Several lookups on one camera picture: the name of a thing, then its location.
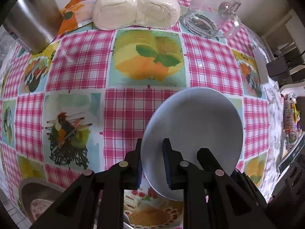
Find large stainless steel bowl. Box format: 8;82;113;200
19;178;65;223

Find light blue ceramic bowl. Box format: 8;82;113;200
141;87;244;201

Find pink floral plate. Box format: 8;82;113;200
30;198;53;221

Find colourful candy roll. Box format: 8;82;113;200
283;98;298;131

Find pink checkered fruit tablecloth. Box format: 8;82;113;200
1;23;268;228

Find grey floral white cloth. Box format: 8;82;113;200
250;38;287;196

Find black power adapter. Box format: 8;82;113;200
266;56;290;77

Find white power strip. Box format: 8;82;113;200
252;47;269;86

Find clear glass mug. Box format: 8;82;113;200
182;0;241;39

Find orange snack packet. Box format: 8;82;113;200
57;0;98;36

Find stainless steel thermos jug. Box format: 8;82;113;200
1;0;63;54

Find packaged white steamed buns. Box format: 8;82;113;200
92;0;180;31

